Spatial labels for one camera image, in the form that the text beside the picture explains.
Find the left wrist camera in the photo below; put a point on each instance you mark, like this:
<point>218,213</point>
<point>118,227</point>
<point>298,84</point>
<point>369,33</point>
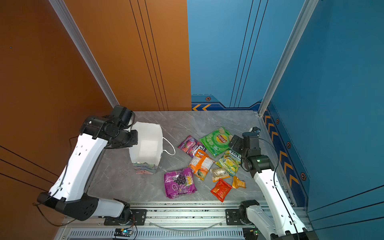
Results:
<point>122,117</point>

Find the aluminium rail frame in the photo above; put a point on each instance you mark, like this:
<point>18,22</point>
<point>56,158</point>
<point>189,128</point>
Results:
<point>164,221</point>

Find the red snack packet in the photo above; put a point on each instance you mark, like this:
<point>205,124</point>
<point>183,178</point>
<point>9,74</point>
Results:
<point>221,190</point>

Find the right circuit board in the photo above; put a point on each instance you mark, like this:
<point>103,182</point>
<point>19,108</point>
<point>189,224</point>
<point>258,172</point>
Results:
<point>250,234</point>

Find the green Lays chips bag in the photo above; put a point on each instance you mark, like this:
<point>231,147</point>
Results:
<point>217,142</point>

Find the pink berries candy bag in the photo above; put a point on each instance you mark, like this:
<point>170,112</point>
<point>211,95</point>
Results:
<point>190,146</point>

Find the purple grape candy bag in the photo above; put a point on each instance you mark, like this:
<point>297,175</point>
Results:
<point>180,182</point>

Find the circuit board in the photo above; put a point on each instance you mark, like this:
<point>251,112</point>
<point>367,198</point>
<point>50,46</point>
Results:
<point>250,234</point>
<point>124,233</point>

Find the small orange snack packet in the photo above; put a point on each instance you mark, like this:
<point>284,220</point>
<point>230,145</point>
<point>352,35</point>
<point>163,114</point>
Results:
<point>237,183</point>

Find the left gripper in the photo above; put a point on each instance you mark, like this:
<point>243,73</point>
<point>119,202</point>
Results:
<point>134,133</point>

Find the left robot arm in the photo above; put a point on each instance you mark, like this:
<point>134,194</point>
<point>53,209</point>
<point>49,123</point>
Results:
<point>68,195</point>

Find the left circuit board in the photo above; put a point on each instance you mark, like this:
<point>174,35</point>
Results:
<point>124,233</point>

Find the beige clear snack packet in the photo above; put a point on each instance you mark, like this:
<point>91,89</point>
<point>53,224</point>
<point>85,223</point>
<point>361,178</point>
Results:
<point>218,173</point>

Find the green yellow Fox's candy bag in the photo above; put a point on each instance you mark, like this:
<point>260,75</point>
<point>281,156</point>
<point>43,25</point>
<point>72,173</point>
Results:
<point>230,162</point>

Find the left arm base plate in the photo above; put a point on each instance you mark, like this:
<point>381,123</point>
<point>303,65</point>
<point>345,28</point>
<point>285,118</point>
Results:
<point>130,217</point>

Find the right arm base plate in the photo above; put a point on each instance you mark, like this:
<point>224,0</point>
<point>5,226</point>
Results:
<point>234,218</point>

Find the orange Fox's candy bag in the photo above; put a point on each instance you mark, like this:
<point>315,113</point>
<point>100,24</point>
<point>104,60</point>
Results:
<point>201,164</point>

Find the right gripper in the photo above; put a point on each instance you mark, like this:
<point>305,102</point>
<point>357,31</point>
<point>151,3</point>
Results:
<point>240,141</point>

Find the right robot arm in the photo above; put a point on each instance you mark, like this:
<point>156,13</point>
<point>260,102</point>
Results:
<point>284,224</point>

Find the floral white paper bag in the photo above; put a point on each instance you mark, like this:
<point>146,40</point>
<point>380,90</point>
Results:
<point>146,155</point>

